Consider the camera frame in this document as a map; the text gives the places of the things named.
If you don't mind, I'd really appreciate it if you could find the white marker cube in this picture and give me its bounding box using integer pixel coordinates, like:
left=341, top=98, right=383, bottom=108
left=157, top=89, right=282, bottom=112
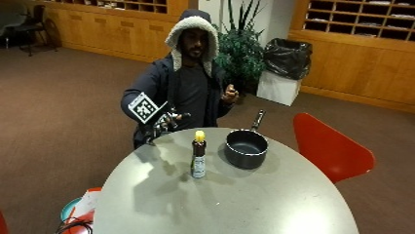
left=128, top=92, right=169, bottom=125

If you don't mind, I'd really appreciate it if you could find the the person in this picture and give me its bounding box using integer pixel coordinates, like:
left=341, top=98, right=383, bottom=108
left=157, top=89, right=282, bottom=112
left=120, top=9, right=241, bottom=150

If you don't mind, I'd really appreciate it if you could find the green potted plant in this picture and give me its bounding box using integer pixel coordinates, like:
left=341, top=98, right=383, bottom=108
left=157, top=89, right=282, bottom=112
left=214, top=0, right=268, bottom=96

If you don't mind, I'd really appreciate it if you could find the dark sauce bottle yellow cap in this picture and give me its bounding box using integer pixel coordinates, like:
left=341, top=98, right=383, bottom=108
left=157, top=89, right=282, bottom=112
left=190, top=130, right=208, bottom=179

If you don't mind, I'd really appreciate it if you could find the white bin with black bag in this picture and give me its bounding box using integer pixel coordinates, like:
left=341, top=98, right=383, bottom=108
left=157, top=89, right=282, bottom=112
left=256, top=37, right=314, bottom=107

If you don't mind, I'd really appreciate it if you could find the dark grey saucepan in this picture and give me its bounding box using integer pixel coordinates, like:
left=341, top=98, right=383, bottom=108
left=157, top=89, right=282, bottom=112
left=225, top=109, right=270, bottom=171

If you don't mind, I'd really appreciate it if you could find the red chair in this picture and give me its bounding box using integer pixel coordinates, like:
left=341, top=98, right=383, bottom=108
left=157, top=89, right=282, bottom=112
left=291, top=112, right=377, bottom=184

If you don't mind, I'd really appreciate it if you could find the wooden pigeonhole cabinet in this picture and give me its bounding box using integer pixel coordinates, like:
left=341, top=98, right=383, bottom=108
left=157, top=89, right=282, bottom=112
left=288, top=0, right=415, bottom=114
left=40, top=0, right=190, bottom=63

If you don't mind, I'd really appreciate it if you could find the white paper sheet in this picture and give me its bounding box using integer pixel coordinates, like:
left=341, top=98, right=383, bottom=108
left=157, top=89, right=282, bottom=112
left=73, top=190, right=101, bottom=221

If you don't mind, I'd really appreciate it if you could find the red and teal stool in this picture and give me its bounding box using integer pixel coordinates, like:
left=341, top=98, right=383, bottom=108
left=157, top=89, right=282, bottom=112
left=59, top=186, right=104, bottom=234

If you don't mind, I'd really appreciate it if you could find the black chair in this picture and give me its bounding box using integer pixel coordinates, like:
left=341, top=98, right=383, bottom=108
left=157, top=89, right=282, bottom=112
left=4, top=4, right=59, bottom=58

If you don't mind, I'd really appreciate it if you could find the black cable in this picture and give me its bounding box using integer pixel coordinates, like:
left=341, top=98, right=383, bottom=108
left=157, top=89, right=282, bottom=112
left=55, top=216, right=95, bottom=234

